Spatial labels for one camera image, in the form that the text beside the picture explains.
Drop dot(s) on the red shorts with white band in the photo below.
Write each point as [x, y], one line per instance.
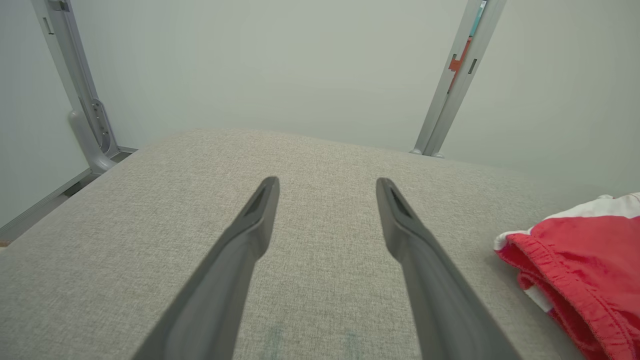
[590, 260]

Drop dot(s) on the grey metal corner partition post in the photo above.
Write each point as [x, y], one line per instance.
[75, 75]

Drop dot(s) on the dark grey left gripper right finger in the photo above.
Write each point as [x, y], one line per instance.
[440, 300]

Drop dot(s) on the red orange sign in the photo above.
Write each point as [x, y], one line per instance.
[456, 64]

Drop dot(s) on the grey metal floor rail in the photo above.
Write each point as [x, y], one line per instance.
[40, 207]

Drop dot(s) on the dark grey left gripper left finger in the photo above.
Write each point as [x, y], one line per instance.
[220, 290]

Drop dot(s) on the grey metal double partition post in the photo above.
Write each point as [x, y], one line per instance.
[444, 110]

